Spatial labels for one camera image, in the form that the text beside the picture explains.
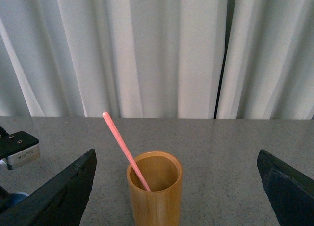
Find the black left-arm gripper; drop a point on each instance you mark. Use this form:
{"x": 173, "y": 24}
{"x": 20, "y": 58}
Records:
{"x": 11, "y": 144}

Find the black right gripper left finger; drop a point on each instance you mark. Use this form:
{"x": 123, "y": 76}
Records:
{"x": 59, "y": 202}

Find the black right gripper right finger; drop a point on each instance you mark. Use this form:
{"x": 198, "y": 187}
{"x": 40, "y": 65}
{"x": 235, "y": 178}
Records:
{"x": 290, "y": 192}

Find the pink chopstick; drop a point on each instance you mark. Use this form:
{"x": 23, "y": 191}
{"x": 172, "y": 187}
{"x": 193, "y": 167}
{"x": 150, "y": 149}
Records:
{"x": 111, "y": 125}

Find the blue cup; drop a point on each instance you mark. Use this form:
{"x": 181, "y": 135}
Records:
{"x": 16, "y": 198}

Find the bamboo chopstick holder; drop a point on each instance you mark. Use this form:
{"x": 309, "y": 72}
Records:
{"x": 161, "y": 206}

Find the white curtain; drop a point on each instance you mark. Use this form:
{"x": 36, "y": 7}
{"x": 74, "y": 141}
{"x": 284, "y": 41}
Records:
{"x": 223, "y": 59}

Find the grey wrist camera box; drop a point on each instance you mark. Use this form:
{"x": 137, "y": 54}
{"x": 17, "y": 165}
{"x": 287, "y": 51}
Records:
{"x": 21, "y": 158}

